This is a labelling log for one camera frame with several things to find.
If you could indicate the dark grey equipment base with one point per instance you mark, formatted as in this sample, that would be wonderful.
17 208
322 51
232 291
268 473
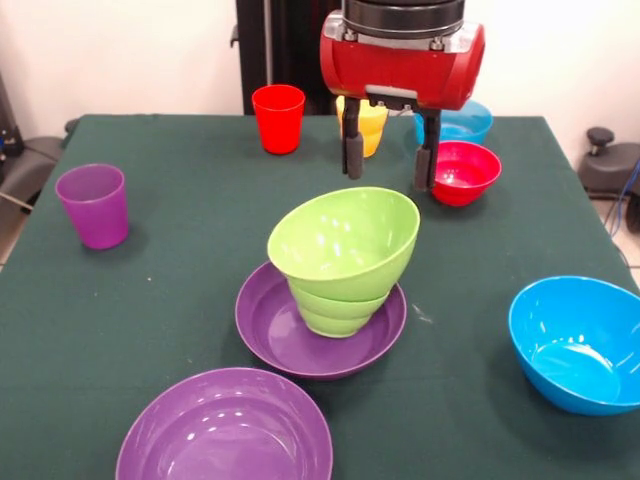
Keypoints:
30 165
610 165

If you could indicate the large purple bowl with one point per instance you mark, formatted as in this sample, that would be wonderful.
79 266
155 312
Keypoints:
270 330
225 430

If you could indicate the purple cup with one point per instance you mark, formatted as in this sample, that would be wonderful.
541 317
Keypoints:
95 210

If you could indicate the large blue bowl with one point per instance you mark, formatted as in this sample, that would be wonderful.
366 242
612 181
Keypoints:
575 350

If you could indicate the red cup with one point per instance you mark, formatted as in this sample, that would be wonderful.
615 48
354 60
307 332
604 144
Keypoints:
277 125

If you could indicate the small blue bowl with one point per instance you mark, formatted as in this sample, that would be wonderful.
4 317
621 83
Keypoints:
465 125

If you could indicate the small red bowl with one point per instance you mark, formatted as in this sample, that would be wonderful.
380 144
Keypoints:
465 175

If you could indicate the yellow cup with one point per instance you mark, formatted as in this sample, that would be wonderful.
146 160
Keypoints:
372 130

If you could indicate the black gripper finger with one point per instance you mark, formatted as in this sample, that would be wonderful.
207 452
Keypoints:
353 145
426 160

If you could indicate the small green bowl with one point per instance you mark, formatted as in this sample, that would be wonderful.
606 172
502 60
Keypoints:
335 315

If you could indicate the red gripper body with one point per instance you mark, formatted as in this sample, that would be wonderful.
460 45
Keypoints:
400 70

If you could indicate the dark green tablecloth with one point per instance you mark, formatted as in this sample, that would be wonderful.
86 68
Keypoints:
100 325

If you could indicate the large green bowl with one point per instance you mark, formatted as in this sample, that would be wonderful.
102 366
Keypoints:
345 240

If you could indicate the black equipment rack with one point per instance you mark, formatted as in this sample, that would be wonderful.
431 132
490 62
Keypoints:
7 125

